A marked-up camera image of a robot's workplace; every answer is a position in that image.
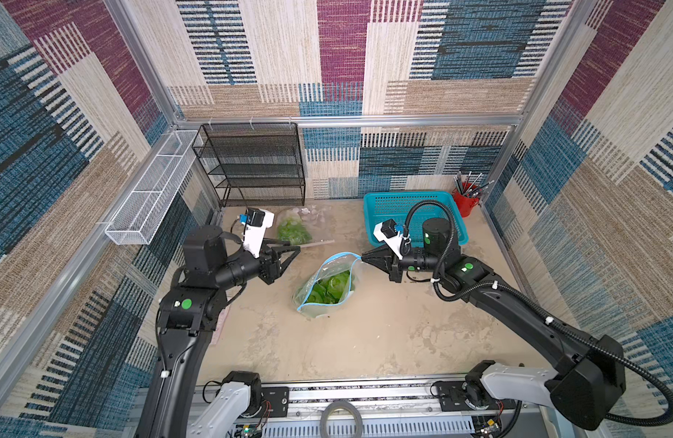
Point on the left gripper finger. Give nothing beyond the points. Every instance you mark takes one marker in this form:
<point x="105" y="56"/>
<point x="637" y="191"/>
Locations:
<point x="280" y="269"/>
<point x="285" y="255"/>

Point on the teal plastic basket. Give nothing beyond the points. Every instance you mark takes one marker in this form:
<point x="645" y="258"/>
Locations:
<point x="380" y="207"/>

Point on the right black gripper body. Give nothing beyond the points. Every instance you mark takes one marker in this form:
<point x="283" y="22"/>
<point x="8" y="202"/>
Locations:
<point x="394" y="263"/>

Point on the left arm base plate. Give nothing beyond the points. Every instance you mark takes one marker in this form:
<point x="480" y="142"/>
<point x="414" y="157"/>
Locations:
<point x="271" y="402"/>

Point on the grey tape roll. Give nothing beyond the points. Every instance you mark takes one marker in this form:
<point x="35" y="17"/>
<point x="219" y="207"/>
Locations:
<point x="341" y="419"/>

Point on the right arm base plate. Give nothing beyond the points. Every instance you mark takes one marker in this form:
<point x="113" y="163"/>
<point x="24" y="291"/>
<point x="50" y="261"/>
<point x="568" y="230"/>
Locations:
<point x="461" y="396"/>

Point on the white mesh wall basket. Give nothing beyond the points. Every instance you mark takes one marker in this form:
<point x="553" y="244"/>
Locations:
<point x="141" y="214"/>

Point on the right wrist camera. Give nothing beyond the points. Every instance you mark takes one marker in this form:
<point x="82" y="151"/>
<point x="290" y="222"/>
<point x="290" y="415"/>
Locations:
<point x="391" y="234"/>

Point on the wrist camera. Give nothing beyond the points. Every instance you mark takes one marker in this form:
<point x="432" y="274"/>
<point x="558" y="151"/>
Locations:
<point x="256" y="222"/>
<point x="391" y="234"/>

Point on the red utensil cup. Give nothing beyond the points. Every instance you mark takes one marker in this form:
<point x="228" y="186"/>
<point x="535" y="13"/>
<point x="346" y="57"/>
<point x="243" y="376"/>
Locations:
<point x="466" y="202"/>

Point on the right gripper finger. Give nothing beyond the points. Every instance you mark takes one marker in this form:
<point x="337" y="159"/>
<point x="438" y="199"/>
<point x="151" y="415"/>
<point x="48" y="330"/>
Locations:
<point x="376" y="263"/>
<point x="377" y="253"/>

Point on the clear blue-zip bag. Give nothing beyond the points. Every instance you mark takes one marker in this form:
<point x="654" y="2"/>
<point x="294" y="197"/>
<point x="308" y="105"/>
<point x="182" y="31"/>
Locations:
<point x="344" y="261"/>

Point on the black wire shelf rack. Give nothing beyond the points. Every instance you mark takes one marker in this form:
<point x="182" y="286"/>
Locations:
<point x="253" y="164"/>

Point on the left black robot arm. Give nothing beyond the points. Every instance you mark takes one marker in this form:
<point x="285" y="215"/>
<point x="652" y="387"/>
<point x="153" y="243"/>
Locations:
<point x="188" y="315"/>

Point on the pink calculator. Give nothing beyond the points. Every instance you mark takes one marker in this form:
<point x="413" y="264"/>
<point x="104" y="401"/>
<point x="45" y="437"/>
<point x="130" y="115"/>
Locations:
<point x="222" y="318"/>

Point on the clear pink-zip lettuce bag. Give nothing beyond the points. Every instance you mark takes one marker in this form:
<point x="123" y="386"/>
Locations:
<point x="305" y="226"/>

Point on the chinese cabbage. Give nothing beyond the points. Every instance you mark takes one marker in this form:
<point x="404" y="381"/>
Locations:
<point x="319" y="293"/>
<point x="338" y="286"/>

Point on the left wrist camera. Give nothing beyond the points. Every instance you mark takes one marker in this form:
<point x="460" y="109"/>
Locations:
<point x="256" y="222"/>

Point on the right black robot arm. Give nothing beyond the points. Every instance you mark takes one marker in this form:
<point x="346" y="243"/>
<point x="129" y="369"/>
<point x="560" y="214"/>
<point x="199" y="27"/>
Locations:
<point x="586" y="377"/>

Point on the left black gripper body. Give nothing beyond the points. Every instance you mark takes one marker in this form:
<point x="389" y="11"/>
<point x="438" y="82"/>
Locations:
<point x="268" y="271"/>

